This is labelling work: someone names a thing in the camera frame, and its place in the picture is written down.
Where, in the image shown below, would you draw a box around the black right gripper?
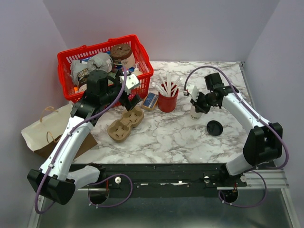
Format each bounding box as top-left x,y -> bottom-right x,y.
190,91 -> 217,114

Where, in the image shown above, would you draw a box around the brown paper bag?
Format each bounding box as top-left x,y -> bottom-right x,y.
21,102 -> 98,160

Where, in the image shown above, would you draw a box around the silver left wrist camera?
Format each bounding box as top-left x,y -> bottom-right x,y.
124,74 -> 140,94

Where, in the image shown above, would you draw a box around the small white pump bottle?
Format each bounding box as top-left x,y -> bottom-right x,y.
133,64 -> 143,76

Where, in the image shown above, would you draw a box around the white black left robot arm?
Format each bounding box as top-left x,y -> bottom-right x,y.
27,70 -> 140,205

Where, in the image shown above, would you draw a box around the white paper coffee cup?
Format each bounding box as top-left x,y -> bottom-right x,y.
190,105 -> 204,120

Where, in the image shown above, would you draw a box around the black plastic cup lid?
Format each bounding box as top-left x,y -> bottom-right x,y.
206,120 -> 223,136

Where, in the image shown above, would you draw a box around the grey crumpled bag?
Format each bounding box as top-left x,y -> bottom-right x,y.
70,52 -> 113,85

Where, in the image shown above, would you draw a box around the cardboard cup carrier tray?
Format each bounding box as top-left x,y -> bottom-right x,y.
107,106 -> 144,143

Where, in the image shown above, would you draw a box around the red ribbed cup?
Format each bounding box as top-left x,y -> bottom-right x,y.
157,89 -> 179,113

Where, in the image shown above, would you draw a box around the blue tan small box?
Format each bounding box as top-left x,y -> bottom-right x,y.
142,93 -> 159,111

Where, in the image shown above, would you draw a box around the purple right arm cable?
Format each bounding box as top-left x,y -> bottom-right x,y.
184,66 -> 290,209

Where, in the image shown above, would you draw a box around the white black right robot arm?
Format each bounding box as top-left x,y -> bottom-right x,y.
184,73 -> 283,186

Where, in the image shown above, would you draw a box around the brown lidded round container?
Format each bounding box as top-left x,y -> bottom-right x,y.
110,43 -> 135,69

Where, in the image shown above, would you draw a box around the red plastic shopping basket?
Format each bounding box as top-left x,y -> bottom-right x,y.
57,35 -> 154,103

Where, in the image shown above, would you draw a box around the black mounting base rail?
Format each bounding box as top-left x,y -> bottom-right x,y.
68,162 -> 247,199

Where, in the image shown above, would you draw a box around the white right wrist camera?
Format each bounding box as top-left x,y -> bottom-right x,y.
183,85 -> 199,102

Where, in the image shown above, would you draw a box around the black gold labelled jar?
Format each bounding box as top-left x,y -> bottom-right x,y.
77,68 -> 89,93

